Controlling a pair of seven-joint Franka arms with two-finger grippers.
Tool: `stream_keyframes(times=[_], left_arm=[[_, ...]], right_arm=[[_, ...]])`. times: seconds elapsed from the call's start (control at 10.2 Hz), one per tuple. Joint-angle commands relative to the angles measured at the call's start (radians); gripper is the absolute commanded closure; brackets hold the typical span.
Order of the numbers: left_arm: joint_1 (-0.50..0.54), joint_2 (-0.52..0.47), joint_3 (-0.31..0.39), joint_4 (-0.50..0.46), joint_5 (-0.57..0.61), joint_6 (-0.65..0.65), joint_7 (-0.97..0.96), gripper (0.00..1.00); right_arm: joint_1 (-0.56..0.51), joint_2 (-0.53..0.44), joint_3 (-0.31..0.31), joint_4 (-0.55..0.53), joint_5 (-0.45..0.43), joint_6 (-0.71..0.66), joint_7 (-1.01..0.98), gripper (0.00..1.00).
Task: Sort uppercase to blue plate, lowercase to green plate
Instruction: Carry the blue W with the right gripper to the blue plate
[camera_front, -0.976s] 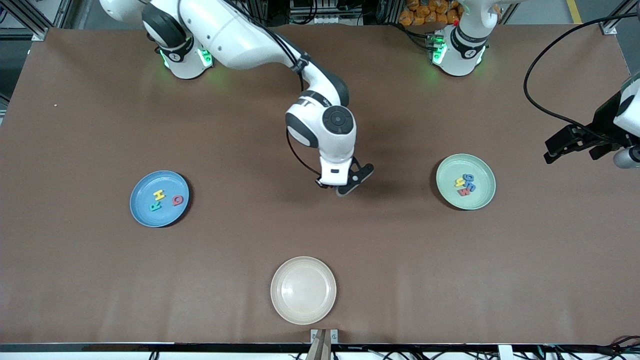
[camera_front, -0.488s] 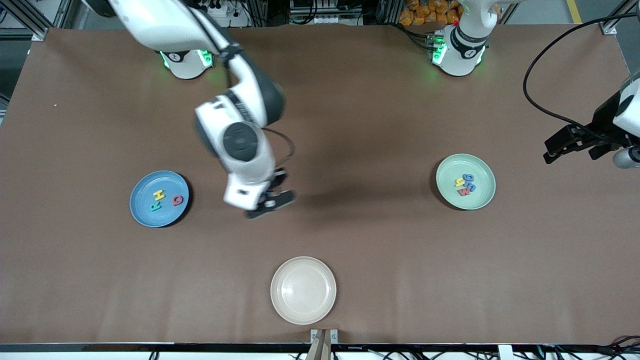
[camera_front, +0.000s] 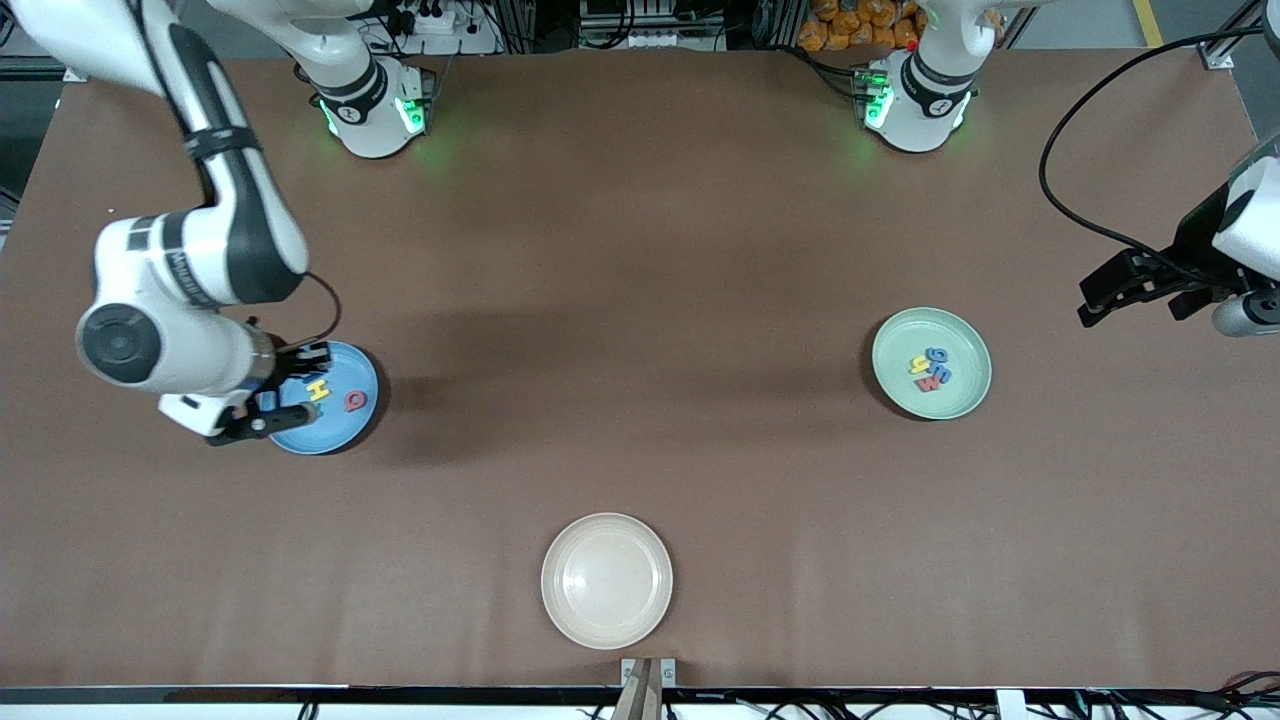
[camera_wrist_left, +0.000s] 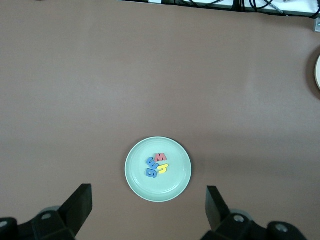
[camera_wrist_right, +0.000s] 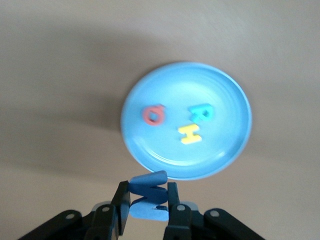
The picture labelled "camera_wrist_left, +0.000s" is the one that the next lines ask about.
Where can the white paper tag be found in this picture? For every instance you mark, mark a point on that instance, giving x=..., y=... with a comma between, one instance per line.
x=156, y=1

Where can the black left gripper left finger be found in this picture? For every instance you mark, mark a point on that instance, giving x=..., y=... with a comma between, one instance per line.
x=77, y=207

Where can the metal table edge bracket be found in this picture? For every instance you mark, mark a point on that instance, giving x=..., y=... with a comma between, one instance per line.
x=317, y=25

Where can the beige plate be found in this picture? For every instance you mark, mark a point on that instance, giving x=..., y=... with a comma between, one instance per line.
x=318, y=72

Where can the yellow foam lowercase h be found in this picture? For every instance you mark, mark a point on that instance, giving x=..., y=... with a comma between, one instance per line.
x=163, y=170

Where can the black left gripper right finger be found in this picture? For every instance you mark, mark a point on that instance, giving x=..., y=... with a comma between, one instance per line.
x=215, y=207

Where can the blue foam lowercase g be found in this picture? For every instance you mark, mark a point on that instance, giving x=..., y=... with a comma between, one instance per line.
x=148, y=173

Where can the light blue foam lowercase m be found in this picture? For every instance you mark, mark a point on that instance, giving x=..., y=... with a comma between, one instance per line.
x=152, y=163

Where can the green plate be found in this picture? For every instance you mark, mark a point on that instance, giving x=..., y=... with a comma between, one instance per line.
x=160, y=190

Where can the pink foam letter M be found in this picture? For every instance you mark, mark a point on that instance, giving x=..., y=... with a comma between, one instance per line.
x=160, y=157

